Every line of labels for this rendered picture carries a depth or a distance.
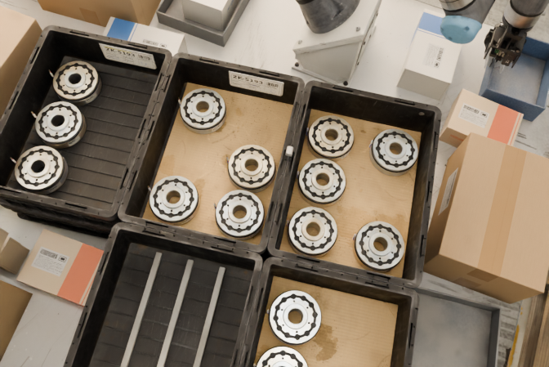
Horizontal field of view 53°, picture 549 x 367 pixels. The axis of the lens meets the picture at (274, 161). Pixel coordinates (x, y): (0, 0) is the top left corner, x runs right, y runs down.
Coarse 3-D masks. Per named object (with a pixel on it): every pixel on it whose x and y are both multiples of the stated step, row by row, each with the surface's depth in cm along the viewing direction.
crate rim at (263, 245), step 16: (176, 64) 120; (208, 64) 120; (224, 64) 120; (288, 80) 119; (160, 96) 117; (160, 112) 116; (288, 128) 115; (144, 144) 113; (288, 144) 113; (128, 192) 108; (272, 192) 109; (272, 208) 108; (144, 224) 106; (160, 224) 106; (272, 224) 107; (208, 240) 105; (224, 240) 106
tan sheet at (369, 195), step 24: (312, 120) 127; (360, 120) 127; (360, 144) 125; (360, 168) 123; (360, 192) 120; (384, 192) 121; (408, 192) 121; (288, 216) 118; (336, 216) 118; (360, 216) 118; (384, 216) 118; (408, 216) 119; (336, 240) 116
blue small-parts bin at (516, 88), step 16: (528, 48) 146; (544, 48) 144; (528, 64) 147; (544, 64) 148; (496, 80) 145; (512, 80) 145; (528, 80) 145; (544, 80) 143; (496, 96) 138; (512, 96) 136; (528, 96) 144; (544, 96) 138; (528, 112) 138
